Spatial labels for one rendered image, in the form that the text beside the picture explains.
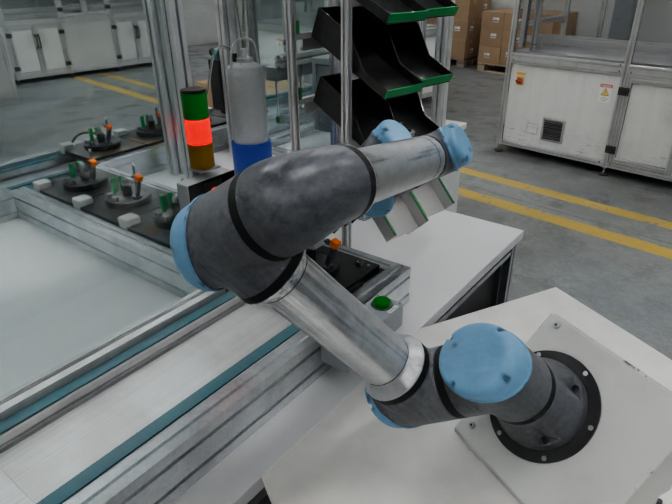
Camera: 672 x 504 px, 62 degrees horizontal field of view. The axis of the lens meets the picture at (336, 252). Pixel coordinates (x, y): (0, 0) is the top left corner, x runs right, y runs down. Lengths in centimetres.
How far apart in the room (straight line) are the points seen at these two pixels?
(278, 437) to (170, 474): 21
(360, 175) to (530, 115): 481
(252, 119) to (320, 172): 156
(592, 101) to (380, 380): 449
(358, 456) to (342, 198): 55
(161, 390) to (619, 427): 79
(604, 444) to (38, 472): 88
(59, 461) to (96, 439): 6
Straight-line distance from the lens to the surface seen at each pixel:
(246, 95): 213
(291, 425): 109
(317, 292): 73
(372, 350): 81
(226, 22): 248
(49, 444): 110
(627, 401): 98
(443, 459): 105
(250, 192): 60
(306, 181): 60
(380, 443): 106
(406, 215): 151
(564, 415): 95
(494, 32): 966
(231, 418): 102
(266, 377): 104
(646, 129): 507
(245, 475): 102
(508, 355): 82
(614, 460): 97
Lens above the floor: 163
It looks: 28 degrees down
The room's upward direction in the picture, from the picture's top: 1 degrees counter-clockwise
